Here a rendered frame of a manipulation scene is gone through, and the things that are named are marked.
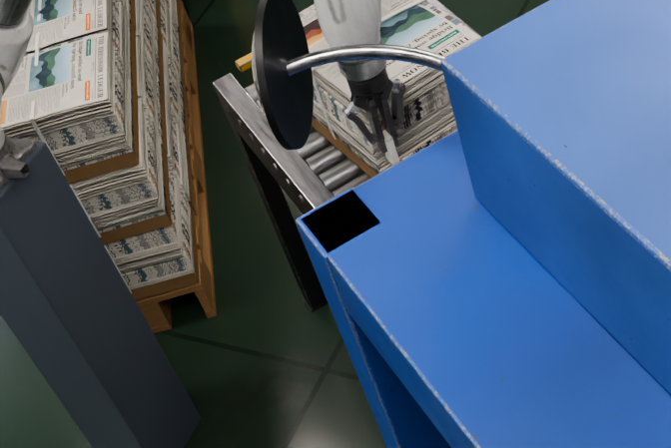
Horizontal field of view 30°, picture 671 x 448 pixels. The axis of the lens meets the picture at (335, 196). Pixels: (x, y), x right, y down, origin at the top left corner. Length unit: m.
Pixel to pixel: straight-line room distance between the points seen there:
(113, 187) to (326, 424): 0.80
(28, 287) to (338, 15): 0.99
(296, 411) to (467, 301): 2.00
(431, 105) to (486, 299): 1.22
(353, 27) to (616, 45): 1.00
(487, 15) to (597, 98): 3.08
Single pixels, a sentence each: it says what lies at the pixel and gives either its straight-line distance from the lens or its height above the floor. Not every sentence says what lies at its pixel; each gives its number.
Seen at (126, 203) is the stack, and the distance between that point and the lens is 3.25.
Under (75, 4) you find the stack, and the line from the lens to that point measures 3.40.
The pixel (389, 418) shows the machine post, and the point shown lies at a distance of 1.62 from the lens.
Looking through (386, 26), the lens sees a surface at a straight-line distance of 2.56.
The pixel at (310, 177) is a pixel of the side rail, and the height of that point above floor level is 0.80.
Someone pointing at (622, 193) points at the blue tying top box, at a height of 1.75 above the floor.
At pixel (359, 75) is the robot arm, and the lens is 2.25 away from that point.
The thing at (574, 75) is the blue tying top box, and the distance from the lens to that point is 1.21.
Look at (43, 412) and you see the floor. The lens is 3.58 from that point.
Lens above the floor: 2.52
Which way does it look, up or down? 42 degrees down
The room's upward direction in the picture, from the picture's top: 20 degrees counter-clockwise
